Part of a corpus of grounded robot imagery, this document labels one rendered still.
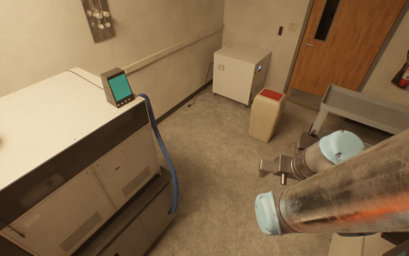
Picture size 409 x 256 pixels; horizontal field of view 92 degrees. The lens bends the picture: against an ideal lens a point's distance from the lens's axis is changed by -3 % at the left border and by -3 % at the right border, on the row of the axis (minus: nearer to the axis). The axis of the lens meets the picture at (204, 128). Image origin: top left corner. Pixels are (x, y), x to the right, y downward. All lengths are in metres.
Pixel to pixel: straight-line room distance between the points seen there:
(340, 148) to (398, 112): 2.54
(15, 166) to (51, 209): 0.25
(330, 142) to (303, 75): 3.32
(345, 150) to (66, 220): 1.20
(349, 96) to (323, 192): 2.66
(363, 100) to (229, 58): 1.81
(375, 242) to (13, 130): 1.92
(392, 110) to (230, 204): 2.02
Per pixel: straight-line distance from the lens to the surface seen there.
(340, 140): 0.47
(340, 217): 0.26
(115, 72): 1.12
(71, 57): 2.21
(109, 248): 1.59
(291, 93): 3.93
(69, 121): 1.17
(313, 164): 0.51
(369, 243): 1.54
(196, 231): 2.23
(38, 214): 1.17
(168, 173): 1.67
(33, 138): 1.16
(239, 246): 2.21
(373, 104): 2.94
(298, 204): 0.32
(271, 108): 2.63
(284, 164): 0.60
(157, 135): 1.39
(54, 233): 1.30
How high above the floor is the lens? 2.08
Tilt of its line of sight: 42 degrees down
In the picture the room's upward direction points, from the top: 1 degrees clockwise
